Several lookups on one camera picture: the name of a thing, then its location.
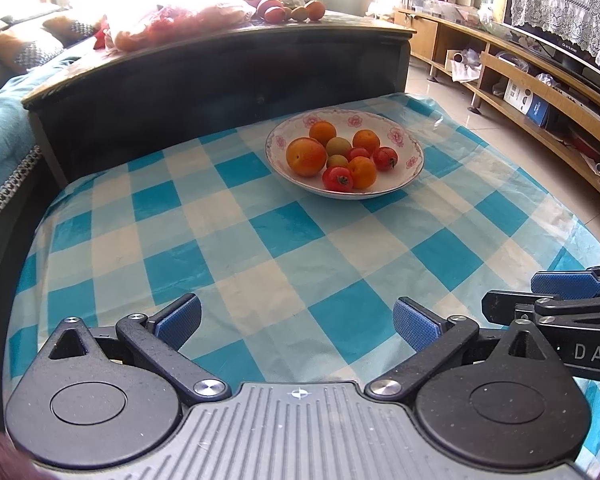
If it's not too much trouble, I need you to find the white paper bundle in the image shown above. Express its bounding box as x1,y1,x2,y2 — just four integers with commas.
445,49,483,83

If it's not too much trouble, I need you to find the white box with dark dots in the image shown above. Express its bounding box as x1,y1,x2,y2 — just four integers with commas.
504,80,533,113

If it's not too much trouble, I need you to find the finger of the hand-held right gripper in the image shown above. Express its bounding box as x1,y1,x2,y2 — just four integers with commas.
531,260,600,300
481,290,600,329

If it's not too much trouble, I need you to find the blue white checkered tablecloth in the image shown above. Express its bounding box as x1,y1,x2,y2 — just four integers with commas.
2,92,600,480

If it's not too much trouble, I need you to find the small orange tangerine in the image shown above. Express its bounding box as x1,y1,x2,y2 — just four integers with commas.
352,129,382,155
309,121,337,146
347,156,378,190

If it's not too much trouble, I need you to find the white floral plate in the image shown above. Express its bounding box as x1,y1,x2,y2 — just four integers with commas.
265,111,425,200

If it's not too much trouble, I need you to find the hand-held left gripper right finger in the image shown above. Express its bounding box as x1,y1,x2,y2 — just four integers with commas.
364,296,553,403

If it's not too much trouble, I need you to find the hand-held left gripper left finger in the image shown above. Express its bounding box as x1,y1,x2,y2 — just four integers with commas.
47,292,232,406

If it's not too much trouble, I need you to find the wooden television stand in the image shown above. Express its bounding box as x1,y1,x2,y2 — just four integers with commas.
392,7,600,206

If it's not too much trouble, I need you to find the person's left forearm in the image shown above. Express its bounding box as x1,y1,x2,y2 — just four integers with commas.
0,422,46,480

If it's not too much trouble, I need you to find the black television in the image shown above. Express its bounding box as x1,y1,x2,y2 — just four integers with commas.
502,0,600,106

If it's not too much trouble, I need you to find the red orange peach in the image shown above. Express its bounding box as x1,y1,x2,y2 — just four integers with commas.
286,137,328,177

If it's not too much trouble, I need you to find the pink plastic bag of fruit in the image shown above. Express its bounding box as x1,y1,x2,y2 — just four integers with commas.
102,2,253,53

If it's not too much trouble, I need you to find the orange houndstooth pillow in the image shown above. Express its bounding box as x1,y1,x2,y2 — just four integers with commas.
42,15,101,46
0,30,63,73

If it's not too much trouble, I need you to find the blue box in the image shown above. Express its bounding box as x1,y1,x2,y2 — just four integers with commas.
525,96,551,128

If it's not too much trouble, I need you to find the white lace cloth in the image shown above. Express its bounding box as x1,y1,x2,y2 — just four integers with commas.
510,0,600,66

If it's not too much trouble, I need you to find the teal blanket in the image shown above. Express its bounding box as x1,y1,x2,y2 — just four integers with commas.
0,67,46,211

